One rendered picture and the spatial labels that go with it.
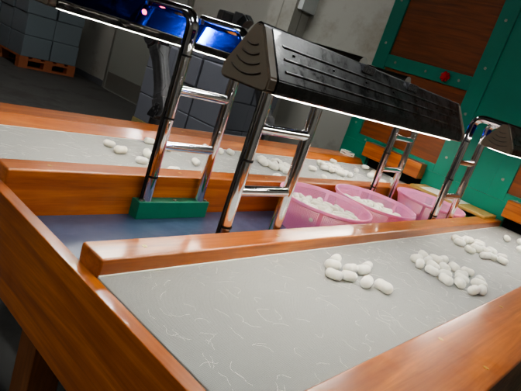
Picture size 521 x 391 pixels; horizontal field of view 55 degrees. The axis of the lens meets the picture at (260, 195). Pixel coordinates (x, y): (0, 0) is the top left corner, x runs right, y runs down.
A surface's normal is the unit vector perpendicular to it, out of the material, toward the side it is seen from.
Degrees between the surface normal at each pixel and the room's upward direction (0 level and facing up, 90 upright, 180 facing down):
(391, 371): 0
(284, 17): 90
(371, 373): 0
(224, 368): 0
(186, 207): 90
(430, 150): 90
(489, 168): 90
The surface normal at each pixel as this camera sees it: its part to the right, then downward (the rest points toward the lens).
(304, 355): 0.31, -0.92
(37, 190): 0.69, 0.41
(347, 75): 0.75, -0.15
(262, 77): -0.65, -0.01
